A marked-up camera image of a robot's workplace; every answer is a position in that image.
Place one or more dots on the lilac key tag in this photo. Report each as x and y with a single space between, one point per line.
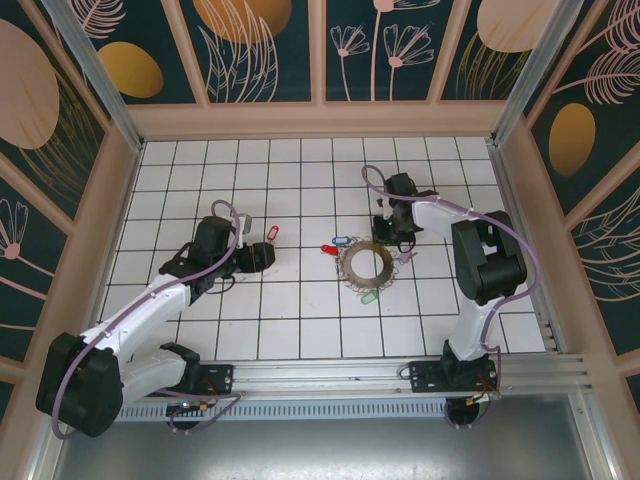
407 256

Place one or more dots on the red key tag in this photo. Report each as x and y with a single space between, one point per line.
327 248
272 232

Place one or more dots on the blue key tag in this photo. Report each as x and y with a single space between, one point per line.
342 241

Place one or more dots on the green key tag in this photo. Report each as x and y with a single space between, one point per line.
369 298

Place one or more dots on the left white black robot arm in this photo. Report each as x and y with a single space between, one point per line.
140 310

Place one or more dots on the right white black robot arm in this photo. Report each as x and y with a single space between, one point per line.
480 260

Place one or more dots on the grey metal sheet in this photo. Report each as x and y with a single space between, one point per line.
300 450

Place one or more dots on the aluminium side rail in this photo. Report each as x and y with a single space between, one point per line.
501 175

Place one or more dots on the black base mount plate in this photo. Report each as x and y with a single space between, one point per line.
217 375
425 375

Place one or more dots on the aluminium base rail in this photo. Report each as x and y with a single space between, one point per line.
320 377

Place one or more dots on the aluminium frame post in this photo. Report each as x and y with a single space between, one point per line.
532 75
97 75

